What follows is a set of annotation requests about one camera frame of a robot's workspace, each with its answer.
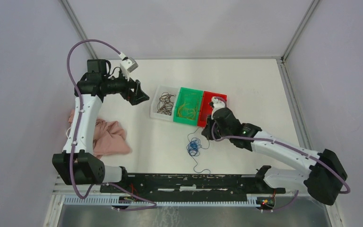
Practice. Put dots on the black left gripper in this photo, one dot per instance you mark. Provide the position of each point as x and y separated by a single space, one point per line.
137 95

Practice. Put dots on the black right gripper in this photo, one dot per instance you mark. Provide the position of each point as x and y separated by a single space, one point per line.
207 132

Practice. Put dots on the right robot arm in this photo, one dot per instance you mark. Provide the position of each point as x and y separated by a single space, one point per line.
320 174

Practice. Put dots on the red plastic bin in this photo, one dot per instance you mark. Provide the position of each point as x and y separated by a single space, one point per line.
205 108

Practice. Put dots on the clear plastic bin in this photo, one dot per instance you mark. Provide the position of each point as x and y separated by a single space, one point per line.
163 103

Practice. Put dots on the green plastic bin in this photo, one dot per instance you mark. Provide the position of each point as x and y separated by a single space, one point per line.
187 106

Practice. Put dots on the pink cloth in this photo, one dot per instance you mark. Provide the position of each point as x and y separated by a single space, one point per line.
109 138

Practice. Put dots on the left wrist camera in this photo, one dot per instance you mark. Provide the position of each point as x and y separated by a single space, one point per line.
127 65

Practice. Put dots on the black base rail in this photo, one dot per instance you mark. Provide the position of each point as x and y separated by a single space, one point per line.
196 187

